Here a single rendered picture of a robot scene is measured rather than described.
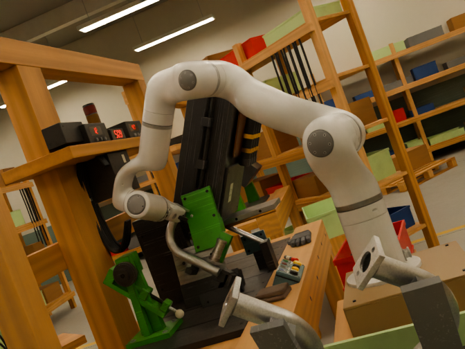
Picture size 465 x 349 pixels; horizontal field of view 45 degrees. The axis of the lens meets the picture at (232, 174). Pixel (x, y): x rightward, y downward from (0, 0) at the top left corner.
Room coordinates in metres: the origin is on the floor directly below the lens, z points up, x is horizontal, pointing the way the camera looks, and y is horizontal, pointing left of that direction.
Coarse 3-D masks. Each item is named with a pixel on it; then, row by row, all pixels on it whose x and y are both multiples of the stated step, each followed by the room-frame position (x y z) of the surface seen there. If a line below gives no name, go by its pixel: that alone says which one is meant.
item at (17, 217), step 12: (0, 180) 7.84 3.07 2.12; (36, 204) 8.34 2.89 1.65; (12, 216) 7.72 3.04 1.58; (36, 216) 8.16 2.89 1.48; (24, 228) 7.76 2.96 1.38; (36, 228) 8.07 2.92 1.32; (48, 240) 8.33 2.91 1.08; (60, 276) 8.33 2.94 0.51; (48, 288) 8.01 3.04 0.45; (60, 288) 8.25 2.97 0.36; (48, 300) 7.92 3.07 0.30; (60, 300) 7.96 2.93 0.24; (72, 300) 8.33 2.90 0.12; (48, 312) 7.58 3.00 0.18
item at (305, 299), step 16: (320, 224) 2.60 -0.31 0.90; (320, 240) 2.41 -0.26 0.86; (304, 256) 2.06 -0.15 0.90; (320, 256) 2.25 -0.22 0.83; (304, 272) 1.83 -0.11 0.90; (320, 272) 2.12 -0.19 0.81; (304, 288) 1.72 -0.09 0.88; (320, 288) 1.99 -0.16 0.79; (288, 304) 1.55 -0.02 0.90; (304, 304) 1.64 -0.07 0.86; (320, 304) 1.88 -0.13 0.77; (304, 320) 1.56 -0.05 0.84
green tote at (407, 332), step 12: (408, 324) 0.98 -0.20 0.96; (372, 336) 0.98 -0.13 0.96; (384, 336) 0.98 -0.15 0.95; (396, 336) 0.97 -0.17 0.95; (408, 336) 0.97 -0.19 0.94; (324, 348) 1.01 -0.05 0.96; (336, 348) 1.01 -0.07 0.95; (348, 348) 1.00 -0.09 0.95; (360, 348) 0.99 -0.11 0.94; (372, 348) 0.99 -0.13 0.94; (384, 348) 0.98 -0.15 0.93; (396, 348) 0.98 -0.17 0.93; (408, 348) 0.97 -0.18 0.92
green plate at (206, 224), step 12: (192, 192) 1.98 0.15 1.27; (204, 192) 1.96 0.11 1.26; (192, 204) 1.97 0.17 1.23; (204, 204) 1.95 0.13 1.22; (204, 216) 1.95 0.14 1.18; (216, 216) 1.93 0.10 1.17; (192, 228) 1.95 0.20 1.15; (204, 228) 1.94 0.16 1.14; (216, 228) 1.93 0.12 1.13; (192, 240) 1.95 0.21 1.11; (204, 240) 1.93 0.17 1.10; (216, 240) 1.92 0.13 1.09
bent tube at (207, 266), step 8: (184, 208) 1.93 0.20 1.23; (168, 224) 1.95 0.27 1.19; (176, 224) 1.96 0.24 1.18; (168, 232) 1.94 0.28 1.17; (168, 240) 1.94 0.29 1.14; (176, 248) 1.93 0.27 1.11; (176, 256) 1.93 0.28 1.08; (184, 256) 1.91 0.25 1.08; (192, 256) 1.91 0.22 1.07; (192, 264) 1.90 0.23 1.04; (200, 264) 1.89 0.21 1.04; (208, 264) 1.88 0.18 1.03; (208, 272) 1.88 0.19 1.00; (216, 272) 1.86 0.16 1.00
